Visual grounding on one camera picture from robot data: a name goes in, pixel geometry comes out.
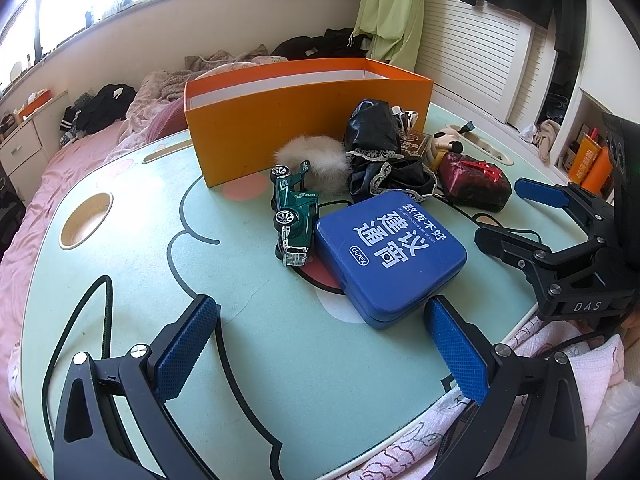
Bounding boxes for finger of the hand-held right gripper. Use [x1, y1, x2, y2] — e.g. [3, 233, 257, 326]
[515, 178, 615, 242]
[474, 225, 608, 288]

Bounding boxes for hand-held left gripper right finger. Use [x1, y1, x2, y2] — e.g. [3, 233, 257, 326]
[423, 296, 587, 480]

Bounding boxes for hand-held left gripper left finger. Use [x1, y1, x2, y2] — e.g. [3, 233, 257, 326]
[53, 294, 221, 480]

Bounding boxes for dark red gift box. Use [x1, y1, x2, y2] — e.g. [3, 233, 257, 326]
[436, 151, 513, 212]

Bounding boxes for blue tin box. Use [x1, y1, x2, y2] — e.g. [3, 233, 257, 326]
[314, 190, 468, 330]

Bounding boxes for shiny silver object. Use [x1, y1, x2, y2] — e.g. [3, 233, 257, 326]
[392, 105, 418, 133]

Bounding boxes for green toy car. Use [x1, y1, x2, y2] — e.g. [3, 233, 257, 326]
[270, 159, 321, 267]

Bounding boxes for black lace-trimmed garment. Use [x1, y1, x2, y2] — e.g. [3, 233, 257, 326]
[344, 99, 441, 203]

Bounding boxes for white fluffy pompom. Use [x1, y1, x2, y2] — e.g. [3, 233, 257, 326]
[276, 132, 351, 196]

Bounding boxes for orange cardboard box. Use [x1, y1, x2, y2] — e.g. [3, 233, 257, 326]
[183, 57, 434, 190]

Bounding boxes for green strawberry print desktop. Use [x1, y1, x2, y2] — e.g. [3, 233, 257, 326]
[20, 95, 621, 480]

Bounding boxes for beige cloth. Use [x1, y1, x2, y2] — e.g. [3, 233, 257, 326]
[520, 120, 561, 161]

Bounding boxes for pink cartoon print quilt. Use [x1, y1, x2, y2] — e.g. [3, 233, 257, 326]
[350, 305, 640, 480]

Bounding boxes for brown patterned box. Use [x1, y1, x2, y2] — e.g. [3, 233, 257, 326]
[400, 130, 435, 161]

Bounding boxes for white louvred wardrobe door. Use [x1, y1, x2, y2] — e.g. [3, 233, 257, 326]
[415, 2, 533, 123]

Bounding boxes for pink bed sheet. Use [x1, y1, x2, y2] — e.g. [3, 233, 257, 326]
[0, 120, 131, 461]

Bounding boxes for dark pink pillow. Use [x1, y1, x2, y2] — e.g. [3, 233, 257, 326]
[150, 97, 188, 136]

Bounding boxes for light green hanging garment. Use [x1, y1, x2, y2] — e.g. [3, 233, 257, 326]
[352, 0, 426, 68]

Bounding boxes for white bedside cabinet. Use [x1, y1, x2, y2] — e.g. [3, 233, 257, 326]
[0, 92, 68, 191]

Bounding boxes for black clothes pile with stripes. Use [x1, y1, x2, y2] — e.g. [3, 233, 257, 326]
[60, 84, 138, 146]

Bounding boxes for crumpled pale pink blanket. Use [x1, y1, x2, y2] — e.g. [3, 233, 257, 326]
[120, 45, 291, 141]

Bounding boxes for black clothes pile with tags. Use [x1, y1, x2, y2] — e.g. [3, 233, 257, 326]
[272, 27, 373, 61]

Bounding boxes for orange tissue box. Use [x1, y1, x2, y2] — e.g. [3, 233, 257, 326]
[19, 91, 53, 117]

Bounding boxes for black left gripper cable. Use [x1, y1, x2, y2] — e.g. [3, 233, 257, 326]
[42, 275, 111, 441]

